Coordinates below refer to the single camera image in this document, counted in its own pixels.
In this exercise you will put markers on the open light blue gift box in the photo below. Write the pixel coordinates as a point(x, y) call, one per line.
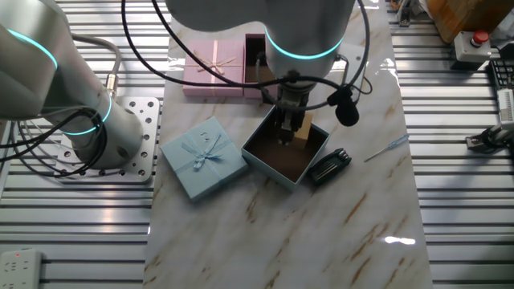
point(281, 160)

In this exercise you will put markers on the black folding hex key set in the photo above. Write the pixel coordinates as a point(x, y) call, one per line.
point(327, 168)

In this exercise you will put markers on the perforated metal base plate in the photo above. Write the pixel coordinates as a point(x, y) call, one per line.
point(148, 132)

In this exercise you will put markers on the clear plastic pipette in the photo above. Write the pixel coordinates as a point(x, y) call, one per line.
point(395, 141)

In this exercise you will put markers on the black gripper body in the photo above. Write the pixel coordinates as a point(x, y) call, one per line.
point(295, 104)

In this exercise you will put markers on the wooden box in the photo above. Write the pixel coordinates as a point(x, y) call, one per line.
point(462, 20)

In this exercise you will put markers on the emergency stop button box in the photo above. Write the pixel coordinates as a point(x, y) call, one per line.
point(467, 50)

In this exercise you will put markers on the grey metal clamp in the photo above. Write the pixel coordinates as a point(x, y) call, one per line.
point(405, 14)

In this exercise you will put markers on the marble pattern table mat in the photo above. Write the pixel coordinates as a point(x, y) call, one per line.
point(281, 241)

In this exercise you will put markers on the open pink gift box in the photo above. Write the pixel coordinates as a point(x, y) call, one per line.
point(251, 93)

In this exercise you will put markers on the white power strip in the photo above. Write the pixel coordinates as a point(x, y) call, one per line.
point(20, 269)

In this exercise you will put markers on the black keyboard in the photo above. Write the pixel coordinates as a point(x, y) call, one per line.
point(504, 74)

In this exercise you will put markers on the wooden cube block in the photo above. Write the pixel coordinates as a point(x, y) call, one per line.
point(304, 130)

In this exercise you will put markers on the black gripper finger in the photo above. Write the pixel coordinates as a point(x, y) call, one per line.
point(284, 134)
point(294, 128)

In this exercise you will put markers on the pink box lid with ribbon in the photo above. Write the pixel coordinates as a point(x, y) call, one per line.
point(225, 52)

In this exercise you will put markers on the light blue lid with ribbon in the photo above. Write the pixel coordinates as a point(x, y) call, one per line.
point(209, 176)

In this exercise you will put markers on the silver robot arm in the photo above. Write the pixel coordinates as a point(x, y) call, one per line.
point(301, 24)

